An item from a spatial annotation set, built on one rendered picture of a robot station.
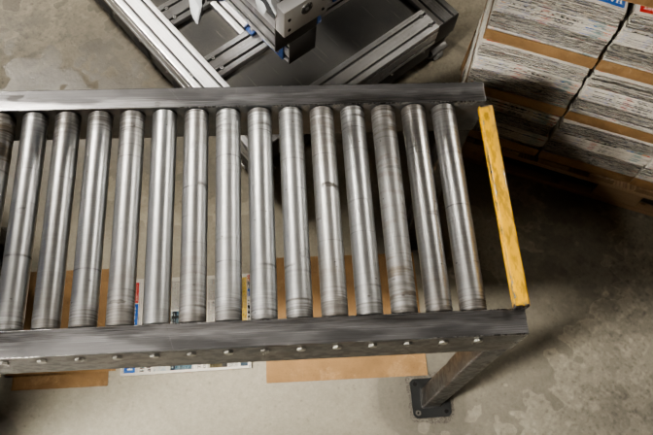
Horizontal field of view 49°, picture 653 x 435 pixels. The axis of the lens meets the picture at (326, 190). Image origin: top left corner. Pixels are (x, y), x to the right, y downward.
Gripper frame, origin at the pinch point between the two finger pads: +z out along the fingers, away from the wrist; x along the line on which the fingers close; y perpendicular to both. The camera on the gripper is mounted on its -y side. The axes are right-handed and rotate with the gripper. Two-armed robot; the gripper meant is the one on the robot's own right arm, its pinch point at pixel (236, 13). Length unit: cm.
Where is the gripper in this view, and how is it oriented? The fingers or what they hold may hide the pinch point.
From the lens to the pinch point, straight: 107.7
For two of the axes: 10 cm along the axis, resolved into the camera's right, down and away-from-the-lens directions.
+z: 2.5, 8.8, -4.1
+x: -9.5, 1.4, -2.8
